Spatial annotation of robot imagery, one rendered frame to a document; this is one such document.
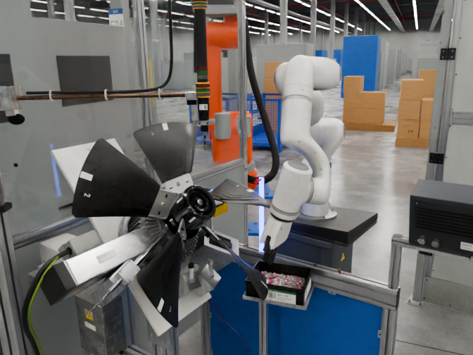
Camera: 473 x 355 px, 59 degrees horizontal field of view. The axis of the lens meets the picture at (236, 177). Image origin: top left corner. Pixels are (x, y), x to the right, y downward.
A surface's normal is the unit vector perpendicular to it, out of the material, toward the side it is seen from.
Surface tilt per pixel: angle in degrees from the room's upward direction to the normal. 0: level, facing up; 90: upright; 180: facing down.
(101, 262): 50
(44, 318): 90
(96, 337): 90
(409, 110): 90
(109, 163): 75
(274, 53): 90
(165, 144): 44
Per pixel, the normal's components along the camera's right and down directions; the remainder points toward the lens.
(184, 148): 0.02, -0.58
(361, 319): -0.57, 0.23
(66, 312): 0.82, 0.14
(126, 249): 0.62, -0.52
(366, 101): -0.36, 0.26
